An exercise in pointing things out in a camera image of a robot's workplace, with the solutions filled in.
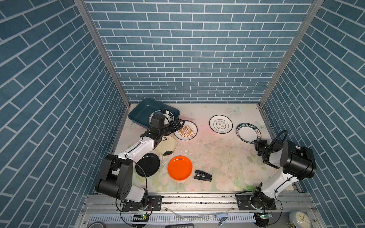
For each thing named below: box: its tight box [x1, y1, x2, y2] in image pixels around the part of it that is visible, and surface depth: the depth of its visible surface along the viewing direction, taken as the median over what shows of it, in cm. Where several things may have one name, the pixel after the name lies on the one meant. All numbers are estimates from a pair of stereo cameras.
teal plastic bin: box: [128, 98, 181, 129], surface depth 117 cm
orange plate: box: [167, 155, 193, 181], surface depth 89 cm
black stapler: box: [193, 169, 212, 182], surface depth 83 cm
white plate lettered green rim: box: [235, 122, 262, 144], surface depth 105 cm
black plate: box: [135, 152, 161, 178], surface depth 89 cm
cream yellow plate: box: [155, 135, 178, 156], surface depth 96 cm
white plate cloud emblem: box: [209, 114, 234, 134], surface depth 110 cm
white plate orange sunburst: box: [173, 120, 199, 141], surface depth 104 cm
